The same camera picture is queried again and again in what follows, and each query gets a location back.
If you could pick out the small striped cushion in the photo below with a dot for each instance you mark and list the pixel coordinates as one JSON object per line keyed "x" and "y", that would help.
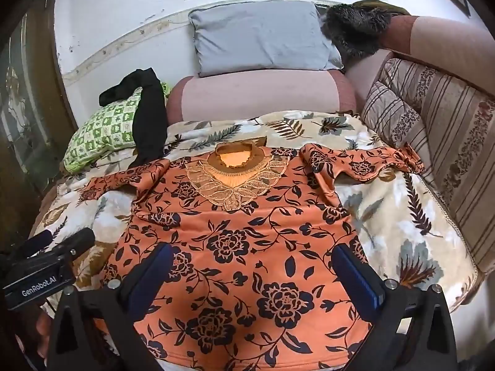
{"x": 394, "y": 119}

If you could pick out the black garment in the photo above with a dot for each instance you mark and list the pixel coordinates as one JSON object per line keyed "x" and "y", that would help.
{"x": 149, "y": 119}

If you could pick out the grey pillow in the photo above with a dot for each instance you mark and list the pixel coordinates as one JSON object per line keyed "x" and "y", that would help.
{"x": 263, "y": 38}

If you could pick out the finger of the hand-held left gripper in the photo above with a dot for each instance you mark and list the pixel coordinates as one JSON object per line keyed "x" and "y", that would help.
{"x": 79, "y": 239}
{"x": 36, "y": 241}

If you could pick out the green patterned pillow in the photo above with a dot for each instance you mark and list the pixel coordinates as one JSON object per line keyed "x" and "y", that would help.
{"x": 104, "y": 127}

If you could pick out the dark furry cloth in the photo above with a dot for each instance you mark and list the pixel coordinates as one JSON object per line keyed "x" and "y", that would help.
{"x": 355, "y": 31}

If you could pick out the large striped cushion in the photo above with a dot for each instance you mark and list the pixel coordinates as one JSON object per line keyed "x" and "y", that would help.
{"x": 456, "y": 139}

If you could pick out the person's left hand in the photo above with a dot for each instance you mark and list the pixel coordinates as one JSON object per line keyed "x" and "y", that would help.
{"x": 42, "y": 330}

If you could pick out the leaf print blanket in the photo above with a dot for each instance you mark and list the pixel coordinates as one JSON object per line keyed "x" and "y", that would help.
{"x": 394, "y": 216}

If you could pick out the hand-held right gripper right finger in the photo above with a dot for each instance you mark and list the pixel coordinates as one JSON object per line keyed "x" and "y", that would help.
{"x": 357, "y": 278}

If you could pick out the wooden glass door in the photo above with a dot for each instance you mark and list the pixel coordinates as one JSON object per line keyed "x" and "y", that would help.
{"x": 27, "y": 116}

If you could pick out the pink bolster pillow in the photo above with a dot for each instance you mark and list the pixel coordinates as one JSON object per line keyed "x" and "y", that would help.
{"x": 263, "y": 94}

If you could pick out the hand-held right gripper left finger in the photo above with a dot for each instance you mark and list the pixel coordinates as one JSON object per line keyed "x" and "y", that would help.
{"x": 156, "y": 272}

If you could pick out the olive cloth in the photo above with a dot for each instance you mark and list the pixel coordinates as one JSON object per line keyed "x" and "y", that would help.
{"x": 381, "y": 7}

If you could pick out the orange floral shirt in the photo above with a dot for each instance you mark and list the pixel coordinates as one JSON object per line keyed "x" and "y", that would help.
{"x": 247, "y": 247}

